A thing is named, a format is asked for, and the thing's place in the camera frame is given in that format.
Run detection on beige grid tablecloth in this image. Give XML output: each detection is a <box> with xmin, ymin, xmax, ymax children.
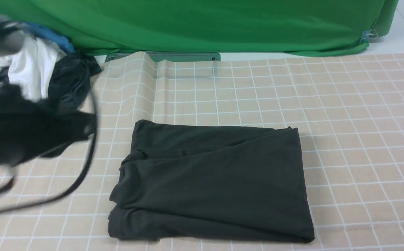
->
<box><xmin>0</xmin><ymin>53</ymin><xmax>404</xmax><ymax>251</ymax></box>

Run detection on binder clip on backdrop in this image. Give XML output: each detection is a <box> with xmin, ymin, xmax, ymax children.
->
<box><xmin>360</xmin><ymin>29</ymin><xmax>378</xmax><ymax>43</ymax></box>

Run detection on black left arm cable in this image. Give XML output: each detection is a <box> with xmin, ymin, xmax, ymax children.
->
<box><xmin>0</xmin><ymin>84</ymin><xmax>99</xmax><ymax>218</ymax></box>

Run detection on dark gray shirt in pile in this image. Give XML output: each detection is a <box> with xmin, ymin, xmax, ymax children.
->
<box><xmin>47</xmin><ymin>51</ymin><xmax>102</xmax><ymax>110</ymax></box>

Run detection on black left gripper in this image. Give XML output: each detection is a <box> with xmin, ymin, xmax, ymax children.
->
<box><xmin>0</xmin><ymin>94</ymin><xmax>97</xmax><ymax>166</ymax></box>

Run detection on blue shirt in pile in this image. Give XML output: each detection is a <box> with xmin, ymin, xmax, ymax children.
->
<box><xmin>22</xmin><ymin>21</ymin><xmax>75</xmax><ymax>54</ymax></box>

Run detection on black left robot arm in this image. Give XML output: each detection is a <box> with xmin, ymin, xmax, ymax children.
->
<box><xmin>0</xmin><ymin>54</ymin><xmax>101</xmax><ymax>169</ymax></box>

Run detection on white shirt in pile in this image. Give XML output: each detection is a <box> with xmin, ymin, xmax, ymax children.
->
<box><xmin>0</xmin><ymin>35</ymin><xmax>66</xmax><ymax>101</ymax></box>

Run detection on green backdrop cloth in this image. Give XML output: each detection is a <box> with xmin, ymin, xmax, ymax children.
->
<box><xmin>0</xmin><ymin>0</ymin><xmax>398</xmax><ymax>57</ymax></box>

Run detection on dark gray long-sleeve shirt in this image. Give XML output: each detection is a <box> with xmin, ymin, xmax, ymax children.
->
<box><xmin>108</xmin><ymin>120</ymin><xmax>315</xmax><ymax>243</ymax></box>

